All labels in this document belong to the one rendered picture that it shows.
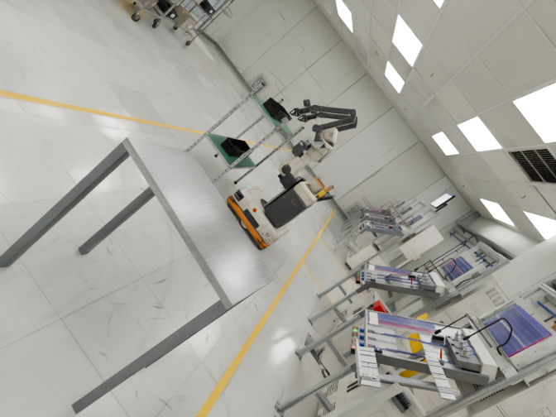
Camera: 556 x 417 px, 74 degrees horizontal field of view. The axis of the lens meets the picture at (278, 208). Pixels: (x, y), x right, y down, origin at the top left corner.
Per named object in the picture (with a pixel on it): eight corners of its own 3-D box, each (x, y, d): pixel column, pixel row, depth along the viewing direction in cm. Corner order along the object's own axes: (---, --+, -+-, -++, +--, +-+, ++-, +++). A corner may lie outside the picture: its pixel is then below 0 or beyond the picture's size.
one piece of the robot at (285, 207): (280, 229, 439) (337, 188, 418) (267, 237, 387) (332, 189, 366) (264, 207, 442) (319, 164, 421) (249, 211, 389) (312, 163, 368)
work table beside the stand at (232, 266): (83, 247, 194) (193, 153, 174) (150, 365, 183) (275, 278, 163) (-5, 260, 151) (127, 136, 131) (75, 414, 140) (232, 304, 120)
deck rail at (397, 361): (364, 360, 232) (365, 351, 231) (364, 358, 234) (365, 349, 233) (487, 386, 217) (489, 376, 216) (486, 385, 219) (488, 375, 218)
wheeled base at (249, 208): (275, 241, 446) (292, 229, 440) (261, 251, 385) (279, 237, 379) (243, 196, 451) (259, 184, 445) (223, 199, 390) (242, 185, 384)
